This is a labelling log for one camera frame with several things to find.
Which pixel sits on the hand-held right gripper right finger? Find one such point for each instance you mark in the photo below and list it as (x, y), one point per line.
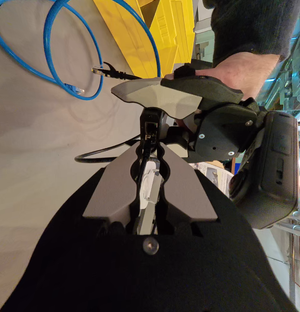
(188, 192)

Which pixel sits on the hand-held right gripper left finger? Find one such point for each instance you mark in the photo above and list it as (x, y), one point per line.
(111, 192)

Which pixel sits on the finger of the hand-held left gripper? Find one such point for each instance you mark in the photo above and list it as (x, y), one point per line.
(159, 97)
(176, 150)

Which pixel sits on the black network switch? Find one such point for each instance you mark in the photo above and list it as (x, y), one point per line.
(151, 124)

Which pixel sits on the yellow divided plastic bin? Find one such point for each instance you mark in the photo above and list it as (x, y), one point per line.
(130, 36)

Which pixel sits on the person's left forearm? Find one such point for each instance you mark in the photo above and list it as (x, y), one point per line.
(249, 26)

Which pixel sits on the person's left hand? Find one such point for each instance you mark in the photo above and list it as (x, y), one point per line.
(240, 70)

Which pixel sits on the printed instruction sheet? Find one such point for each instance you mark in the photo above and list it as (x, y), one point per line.
(213, 175)

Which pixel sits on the white board stand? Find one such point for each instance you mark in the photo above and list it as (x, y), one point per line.
(147, 185)

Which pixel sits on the blue storage bin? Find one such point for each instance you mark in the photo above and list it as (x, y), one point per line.
(238, 165)

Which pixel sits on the silver metal pipe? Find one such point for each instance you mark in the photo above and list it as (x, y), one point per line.
(297, 228)

